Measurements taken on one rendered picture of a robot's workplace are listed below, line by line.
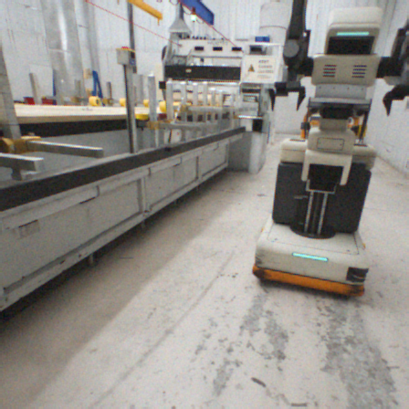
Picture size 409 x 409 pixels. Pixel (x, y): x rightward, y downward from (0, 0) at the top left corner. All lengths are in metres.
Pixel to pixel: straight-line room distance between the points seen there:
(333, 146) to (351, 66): 0.34
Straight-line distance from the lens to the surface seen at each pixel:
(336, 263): 1.73
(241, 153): 4.94
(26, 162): 0.97
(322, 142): 1.62
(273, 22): 8.95
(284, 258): 1.73
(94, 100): 3.10
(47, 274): 1.81
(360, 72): 1.62
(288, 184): 1.92
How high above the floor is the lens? 1.00
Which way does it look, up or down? 23 degrees down
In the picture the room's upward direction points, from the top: 3 degrees clockwise
